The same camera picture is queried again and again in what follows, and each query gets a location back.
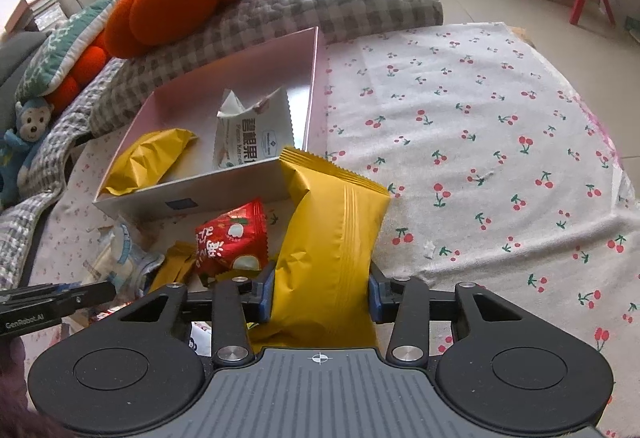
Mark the large yellow snack packet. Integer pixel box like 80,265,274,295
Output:
250,147,390,350

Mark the red snack packet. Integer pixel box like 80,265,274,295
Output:
195,199,268,277

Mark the grey checked blanket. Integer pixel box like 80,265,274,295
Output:
1,58,124,290

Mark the small yellow snack packet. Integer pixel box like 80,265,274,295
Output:
149,241,196,292

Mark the white blue snack wrapper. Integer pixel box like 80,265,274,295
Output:
81,218,165,301

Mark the white nut snack packet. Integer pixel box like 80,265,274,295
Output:
213,87,294,169

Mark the pink cardboard box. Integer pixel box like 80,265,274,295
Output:
93,28,326,221

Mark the cherry print tablecloth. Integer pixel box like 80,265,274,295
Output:
26,24,639,437

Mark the yellow snack packet in box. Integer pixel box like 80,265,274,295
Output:
100,127,198,197

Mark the blue monkey plush toy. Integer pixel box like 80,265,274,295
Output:
1,97,53,210

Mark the small orange plush cushion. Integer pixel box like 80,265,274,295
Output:
46,32,112,117

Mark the grey sofa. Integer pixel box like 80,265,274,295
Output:
0,31,48,133

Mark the green leaf pattern cushion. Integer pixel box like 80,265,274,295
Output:
15,0,118,102

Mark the grey checked pillow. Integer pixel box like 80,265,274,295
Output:
89,0,444,136

